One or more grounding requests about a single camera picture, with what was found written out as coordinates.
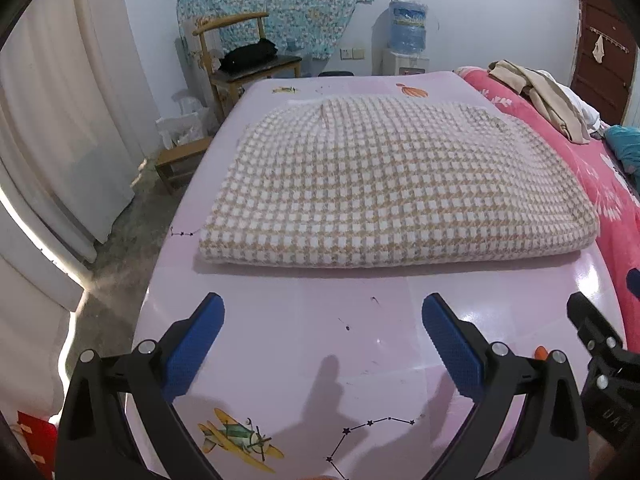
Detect teal cloth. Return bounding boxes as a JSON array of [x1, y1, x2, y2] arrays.
[[604, 125, 640, 172]]

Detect blue water bottle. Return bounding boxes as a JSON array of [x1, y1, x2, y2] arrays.
[[389, 0, 429, 54]]

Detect white cloth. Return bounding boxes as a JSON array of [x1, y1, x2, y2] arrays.
[[555, 82, 602, 128]]

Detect beige white houndstooth coat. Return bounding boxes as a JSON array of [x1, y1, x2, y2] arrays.
[[199, 97, 601, 267]]

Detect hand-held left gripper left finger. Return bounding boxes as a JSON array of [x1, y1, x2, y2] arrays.
[[54, 292, 226, 480]]

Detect wooden chair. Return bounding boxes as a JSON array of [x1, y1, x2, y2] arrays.
[[192, 12, 302, 122]]

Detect red box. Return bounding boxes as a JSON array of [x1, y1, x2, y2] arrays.
[[17, 410, 59, 480]]

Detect white water dispenser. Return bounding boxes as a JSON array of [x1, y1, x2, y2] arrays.
[[382, 50, 431, 77]]

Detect brown wooden door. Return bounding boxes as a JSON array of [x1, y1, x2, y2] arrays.
[[570, 0, 638, 126]]

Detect pink floral blanket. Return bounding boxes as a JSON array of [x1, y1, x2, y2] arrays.
[[455, 65, 640, 361]]

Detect beige clothes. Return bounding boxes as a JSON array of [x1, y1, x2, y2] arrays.
[[487, 60, 593, 145]]

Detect black bag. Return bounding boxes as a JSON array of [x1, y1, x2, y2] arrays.
[[219, 39, 279, 74]]

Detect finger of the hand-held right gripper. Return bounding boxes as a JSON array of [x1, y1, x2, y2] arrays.
[[566, 291, 626, 361]]

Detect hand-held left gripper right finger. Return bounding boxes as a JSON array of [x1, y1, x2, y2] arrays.
[[421, 292, 593, 480]]

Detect white plastic bags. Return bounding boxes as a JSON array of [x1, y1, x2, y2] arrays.
[[156, 91, 211, 149]]

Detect white curtain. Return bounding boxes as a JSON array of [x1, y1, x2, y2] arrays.
[[0, 0, 161, 311]]

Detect small wooden stool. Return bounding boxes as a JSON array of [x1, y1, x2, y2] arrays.
[[155, 136, 214, 194]]

